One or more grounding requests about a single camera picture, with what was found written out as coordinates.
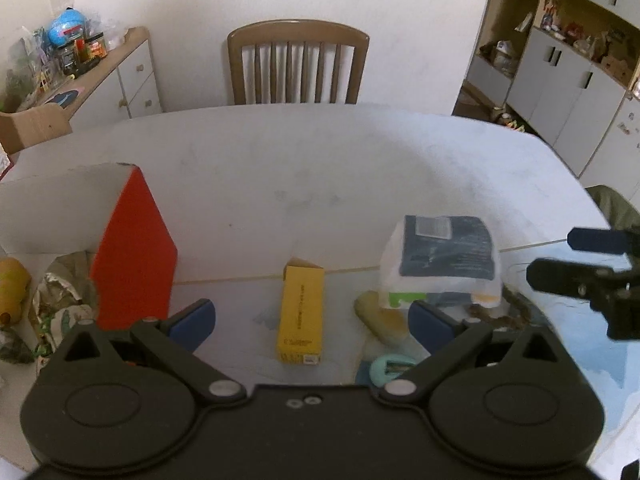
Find clear plastic container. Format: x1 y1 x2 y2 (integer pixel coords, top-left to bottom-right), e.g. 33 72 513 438
5 25 51 111

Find row of shelf ornaments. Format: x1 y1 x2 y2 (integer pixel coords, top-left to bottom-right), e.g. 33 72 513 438
540 0 636 71

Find red and white cardboard box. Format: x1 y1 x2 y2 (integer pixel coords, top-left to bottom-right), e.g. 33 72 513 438
0 162 178 331

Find green white sachet with tassel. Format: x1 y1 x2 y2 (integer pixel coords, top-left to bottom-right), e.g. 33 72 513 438
32 307 96 361

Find shoes on floor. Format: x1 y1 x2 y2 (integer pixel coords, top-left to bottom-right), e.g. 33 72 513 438
492 110 526 133

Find orange plush toy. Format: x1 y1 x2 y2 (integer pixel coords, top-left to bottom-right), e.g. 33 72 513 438
0 257 33 328

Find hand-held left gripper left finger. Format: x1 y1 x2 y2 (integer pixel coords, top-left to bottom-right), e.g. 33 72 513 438
47 298 246 406

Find blue oval pad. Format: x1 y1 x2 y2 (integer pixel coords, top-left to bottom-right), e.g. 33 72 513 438
42 90 81 108

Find white door with stickers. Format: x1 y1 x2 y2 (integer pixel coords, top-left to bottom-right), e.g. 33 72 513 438
580 95 640 191

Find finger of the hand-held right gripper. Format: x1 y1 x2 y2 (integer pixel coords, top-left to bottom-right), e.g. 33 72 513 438
567 227 640 256
526 257 640 302

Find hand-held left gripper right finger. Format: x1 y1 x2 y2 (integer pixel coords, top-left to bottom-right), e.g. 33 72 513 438
377 301 583 406

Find blue globe toy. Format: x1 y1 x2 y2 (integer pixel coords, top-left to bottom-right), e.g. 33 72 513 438
47 7 87 46

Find white and blue plastic package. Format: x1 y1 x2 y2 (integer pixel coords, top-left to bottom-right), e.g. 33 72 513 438
378 215 502 310

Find beige foam bar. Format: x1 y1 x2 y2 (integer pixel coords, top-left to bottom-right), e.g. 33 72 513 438
354 290 416 346

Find dark glass jar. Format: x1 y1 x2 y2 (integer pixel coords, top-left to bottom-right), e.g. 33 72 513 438
60 42 81 73

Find bags in cabinet niche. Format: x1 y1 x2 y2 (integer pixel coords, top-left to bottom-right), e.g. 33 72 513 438
480 40 521 76

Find brown wooden chair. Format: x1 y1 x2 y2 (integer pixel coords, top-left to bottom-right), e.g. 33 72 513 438
227 20 371 107

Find grey and wood wall cabinet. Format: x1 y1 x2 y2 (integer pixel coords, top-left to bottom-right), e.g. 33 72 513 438
465 0 640 178

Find silver snack bag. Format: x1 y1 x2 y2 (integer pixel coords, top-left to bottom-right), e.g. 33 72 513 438
30 252 98 331

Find olive green jacket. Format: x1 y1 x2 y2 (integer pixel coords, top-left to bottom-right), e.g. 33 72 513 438
585 185 640 241

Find small yellow carton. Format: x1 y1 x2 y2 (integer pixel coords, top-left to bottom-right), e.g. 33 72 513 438
276 257 326 366

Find jar with orange label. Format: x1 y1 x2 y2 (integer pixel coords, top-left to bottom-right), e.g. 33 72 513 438
82 32 108 61

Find white wooden side cabinet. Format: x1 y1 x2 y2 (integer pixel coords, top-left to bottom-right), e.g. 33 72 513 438
0 26 163 153

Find small teal clip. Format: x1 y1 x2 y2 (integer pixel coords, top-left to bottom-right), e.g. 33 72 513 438
369 354 418 386

